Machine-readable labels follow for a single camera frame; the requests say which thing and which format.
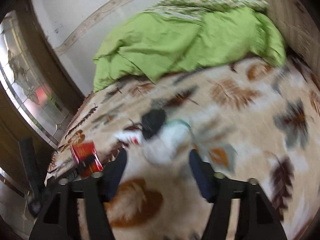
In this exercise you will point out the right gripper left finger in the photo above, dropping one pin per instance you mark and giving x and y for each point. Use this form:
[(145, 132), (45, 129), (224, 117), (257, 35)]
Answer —
[(113, 173)]

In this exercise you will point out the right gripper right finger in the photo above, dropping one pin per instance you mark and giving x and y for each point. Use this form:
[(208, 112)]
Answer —
[(204, 176)]

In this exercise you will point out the red white carton box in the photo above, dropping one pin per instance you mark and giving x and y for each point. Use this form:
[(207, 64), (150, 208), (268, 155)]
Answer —
[(85, 155)]

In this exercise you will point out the black plastic bag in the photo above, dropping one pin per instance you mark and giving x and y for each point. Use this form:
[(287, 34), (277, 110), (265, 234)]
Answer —
[(152, 122)]

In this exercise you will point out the small white red tube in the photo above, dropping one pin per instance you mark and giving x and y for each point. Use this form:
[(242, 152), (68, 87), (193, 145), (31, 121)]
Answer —
[(129, 137)]

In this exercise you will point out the white green-trimmed sock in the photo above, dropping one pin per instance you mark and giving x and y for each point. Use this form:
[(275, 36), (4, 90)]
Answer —
[(162, 148)]

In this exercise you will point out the leaf pattern bed blanket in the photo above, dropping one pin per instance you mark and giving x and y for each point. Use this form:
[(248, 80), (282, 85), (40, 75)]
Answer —
[(249, 120)]

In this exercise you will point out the stained glass wooden door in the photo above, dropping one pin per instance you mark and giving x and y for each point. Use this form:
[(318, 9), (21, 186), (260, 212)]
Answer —
[(38, 98)]

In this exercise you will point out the green duvet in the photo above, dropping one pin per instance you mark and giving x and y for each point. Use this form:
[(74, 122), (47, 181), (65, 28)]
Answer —
[(176, 36)]

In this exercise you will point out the striped brown bolster cushion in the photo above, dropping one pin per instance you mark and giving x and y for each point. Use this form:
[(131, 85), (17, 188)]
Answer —
[(297, 27)]

